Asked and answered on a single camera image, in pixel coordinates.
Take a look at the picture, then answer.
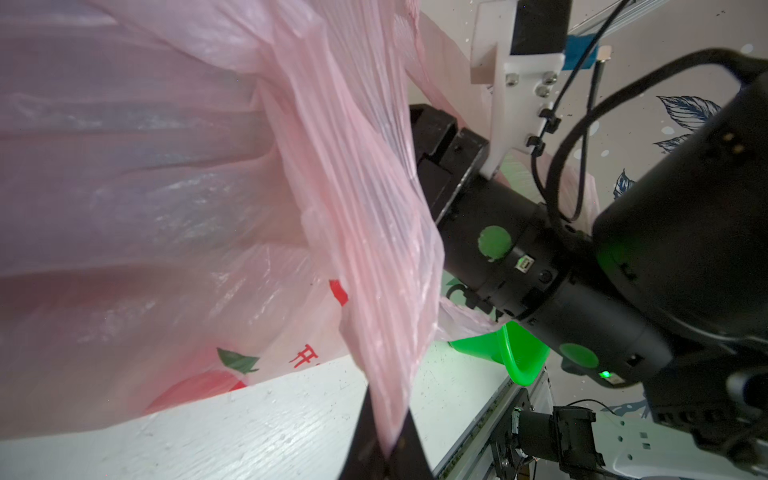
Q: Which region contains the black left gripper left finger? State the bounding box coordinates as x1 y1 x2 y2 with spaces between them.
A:
339 390 389 480

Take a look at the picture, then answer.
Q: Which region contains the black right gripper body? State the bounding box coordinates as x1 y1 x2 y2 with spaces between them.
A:
410 104 567 318

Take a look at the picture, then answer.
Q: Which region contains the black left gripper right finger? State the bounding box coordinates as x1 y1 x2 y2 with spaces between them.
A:
389 412 434 480

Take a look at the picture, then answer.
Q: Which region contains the pink plastic bag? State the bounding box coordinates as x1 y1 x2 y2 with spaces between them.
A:
1 1 494 445

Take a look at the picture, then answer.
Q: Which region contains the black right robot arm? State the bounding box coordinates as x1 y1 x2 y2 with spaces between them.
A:
410 48 767 478

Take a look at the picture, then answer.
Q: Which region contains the green plastic basket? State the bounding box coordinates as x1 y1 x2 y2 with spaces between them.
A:
449 322 550 387

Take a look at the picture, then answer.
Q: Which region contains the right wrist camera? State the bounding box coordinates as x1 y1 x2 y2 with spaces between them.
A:
470 1 572 179

